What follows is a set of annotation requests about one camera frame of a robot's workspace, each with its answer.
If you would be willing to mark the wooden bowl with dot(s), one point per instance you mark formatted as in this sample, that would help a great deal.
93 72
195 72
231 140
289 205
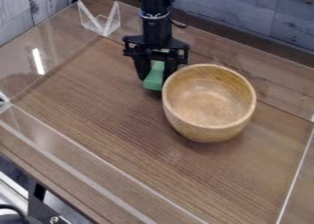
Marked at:
208 102

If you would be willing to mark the black table leg bracket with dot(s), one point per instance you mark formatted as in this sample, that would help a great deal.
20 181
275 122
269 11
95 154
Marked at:
37 209

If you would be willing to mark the clear acrylic corner bracket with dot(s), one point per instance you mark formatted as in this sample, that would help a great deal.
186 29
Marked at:
100 24

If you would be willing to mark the green rectangular stick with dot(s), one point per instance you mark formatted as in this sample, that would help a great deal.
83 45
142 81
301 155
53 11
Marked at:
152 81

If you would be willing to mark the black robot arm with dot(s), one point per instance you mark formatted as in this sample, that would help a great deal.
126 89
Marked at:
155 44

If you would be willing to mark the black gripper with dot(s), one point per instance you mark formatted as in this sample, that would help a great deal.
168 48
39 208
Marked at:
143 52

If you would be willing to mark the clear acrylic front wall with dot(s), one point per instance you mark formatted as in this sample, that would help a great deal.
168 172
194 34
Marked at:
105 194

